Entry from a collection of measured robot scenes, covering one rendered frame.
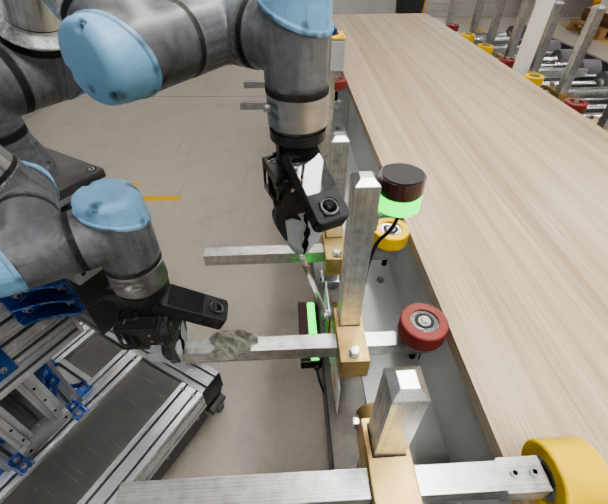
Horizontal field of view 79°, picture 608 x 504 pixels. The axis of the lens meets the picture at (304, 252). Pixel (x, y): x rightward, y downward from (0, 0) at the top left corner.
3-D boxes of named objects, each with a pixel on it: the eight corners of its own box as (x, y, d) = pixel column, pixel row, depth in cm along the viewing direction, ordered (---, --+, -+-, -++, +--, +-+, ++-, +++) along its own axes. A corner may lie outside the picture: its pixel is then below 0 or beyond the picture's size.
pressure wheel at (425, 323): (396, 376, 67) (408, 339, 59) (386, 339, 73) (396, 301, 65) (439, 374, 67) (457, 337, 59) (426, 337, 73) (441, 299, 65)
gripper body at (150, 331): (137, 315, 64) (114, 264, 56) (188, 313, 64) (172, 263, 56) (124, 354, 58) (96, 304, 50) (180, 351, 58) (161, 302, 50)
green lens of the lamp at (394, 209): (379, 218, 49) (382, 204, 47) (371, 193, 53) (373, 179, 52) (424, 216, 49) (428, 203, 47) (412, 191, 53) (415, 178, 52)
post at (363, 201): (334, 378, 79) (355, 182, 46) (332, 363, 81) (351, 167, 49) (350, 377, 79) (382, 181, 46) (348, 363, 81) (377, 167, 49)
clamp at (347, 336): (338, 378, 64) (340, 362, 61) (330, 315, 74) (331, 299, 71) (370, 376, 64) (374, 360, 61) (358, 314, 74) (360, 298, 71)
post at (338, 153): (322, 304, 101) (331, 137, 69) (321, 295, 104) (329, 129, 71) (335, 304, 101) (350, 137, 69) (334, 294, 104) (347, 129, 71)
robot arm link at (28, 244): (-8, 259, 48) (85, 232, 52) (-11, 319, 41) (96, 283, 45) (-46, 209, 43) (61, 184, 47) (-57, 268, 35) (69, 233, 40)
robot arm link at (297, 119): (341, 97, 42) (273, 108, 40) (338, 135, 45) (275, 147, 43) (313, 75, 47) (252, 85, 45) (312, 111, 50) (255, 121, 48)
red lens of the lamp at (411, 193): (382, 202, 47) (384, 187, 46) (373, 177, 51) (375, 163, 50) (429, 201, 47) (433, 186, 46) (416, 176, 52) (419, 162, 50)
